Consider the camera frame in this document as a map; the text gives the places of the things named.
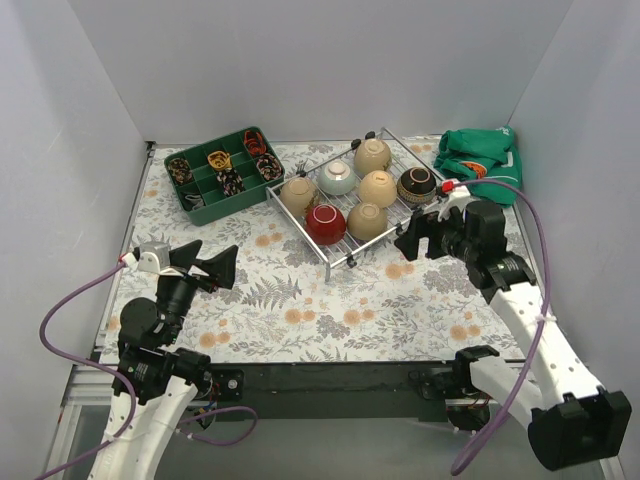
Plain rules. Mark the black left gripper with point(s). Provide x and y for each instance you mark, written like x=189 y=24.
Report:
x=198 y=278

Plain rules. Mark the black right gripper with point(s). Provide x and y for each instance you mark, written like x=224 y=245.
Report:
x=431 y=235

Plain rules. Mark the tan bowl front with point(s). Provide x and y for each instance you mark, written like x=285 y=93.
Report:
x=366 y=221

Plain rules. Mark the cream embossed bowl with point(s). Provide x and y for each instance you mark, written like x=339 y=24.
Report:
x=378 y=187

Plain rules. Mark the tan bowl gold rim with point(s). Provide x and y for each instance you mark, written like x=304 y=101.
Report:
x=299 y=195

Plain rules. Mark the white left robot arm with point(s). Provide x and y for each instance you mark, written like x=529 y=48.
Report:
x=138 y=436

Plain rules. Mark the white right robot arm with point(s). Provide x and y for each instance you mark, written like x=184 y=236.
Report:
x=569 y=416

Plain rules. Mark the dark patterned bowl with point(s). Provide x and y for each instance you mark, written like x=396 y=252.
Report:
x=416 y=187

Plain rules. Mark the grey roll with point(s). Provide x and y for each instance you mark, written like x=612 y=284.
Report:
x=193 y=202

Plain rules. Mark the dark floral roll middle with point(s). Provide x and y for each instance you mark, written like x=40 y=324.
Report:
x=230 y=182

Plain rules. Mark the dark floral roll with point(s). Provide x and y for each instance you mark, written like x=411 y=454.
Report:
x=269 y=167
x=230 y=182

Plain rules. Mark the beige bowl back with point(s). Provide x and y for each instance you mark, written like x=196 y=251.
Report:
x=372 y=154

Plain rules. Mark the green cloth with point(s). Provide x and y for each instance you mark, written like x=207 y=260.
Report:
x=469 y=154

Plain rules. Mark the dark patterned roll left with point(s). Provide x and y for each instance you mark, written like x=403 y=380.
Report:
x=180 y=171

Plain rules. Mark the green compartment tray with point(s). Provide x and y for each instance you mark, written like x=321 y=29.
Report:
x=205 y=183

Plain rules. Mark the light green bowl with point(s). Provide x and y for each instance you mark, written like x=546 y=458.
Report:
x=336 y=178

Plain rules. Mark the yellow patterned roll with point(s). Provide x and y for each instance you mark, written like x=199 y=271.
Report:
x=219 y=160

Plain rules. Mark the dark floral roll right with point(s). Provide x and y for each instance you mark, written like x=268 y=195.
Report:
x=269 y=167

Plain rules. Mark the orange black roll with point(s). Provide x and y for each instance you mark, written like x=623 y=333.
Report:
x=254 y=143

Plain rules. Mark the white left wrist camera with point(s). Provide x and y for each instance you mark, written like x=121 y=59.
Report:
x=151 y=257

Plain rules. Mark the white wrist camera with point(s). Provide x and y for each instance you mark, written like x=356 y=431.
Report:
x=454 y=194
x=151 y=257

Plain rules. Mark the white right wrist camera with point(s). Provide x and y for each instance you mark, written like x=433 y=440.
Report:
x=454 y=194

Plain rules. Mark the metal wire dish rack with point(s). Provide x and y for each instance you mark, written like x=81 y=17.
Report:
x=346 y=205

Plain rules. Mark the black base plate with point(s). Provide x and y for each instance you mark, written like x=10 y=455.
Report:
x=350 y=390

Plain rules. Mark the aluminium frame rail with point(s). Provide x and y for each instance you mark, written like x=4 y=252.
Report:
x=82 y=417

